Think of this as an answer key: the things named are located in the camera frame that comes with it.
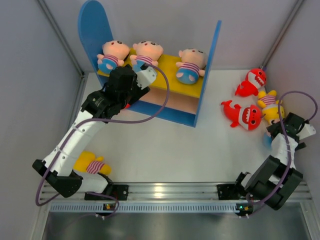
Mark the aluminium rail frame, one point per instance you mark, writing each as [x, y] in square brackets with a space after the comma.
[178, 197]

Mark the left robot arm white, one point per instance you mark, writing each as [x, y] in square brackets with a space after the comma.
[57, 167]

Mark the boy doll far right shelf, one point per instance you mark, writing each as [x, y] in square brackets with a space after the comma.
[191, 65]

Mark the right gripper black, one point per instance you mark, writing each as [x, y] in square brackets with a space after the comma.
[278, 125]

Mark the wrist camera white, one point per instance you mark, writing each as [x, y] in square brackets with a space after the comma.
[146, 76]
[307, 131]

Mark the boy doll striped shirt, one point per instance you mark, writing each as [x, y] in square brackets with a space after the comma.
[267, 140]

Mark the boy doll far left shelf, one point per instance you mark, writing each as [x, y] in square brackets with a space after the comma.
[114, 53]

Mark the blue wooden toy shelf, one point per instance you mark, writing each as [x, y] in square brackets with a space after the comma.
[184, 102]

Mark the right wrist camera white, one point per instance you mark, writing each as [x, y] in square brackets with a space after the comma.
[307, 131]

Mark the yellow frog plush striped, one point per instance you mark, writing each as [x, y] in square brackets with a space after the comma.
[269, 105]

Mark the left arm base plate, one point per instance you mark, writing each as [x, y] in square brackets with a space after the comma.
[117, 191]

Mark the red shark plush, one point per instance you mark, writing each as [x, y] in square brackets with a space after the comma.
[249, 117]
[254, 80]

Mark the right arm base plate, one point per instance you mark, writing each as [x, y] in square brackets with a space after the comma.
[230, 192]

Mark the boy doll shelf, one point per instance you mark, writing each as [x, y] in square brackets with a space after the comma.
[191, 65]
[114, 53]

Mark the boy doll black hair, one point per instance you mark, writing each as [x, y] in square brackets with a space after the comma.
[146, 52]

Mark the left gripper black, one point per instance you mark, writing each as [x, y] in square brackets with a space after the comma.
[138, 92]

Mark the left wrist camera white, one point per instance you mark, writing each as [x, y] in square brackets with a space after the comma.
[146, 76]

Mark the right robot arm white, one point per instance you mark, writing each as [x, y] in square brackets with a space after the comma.
[280, 163]

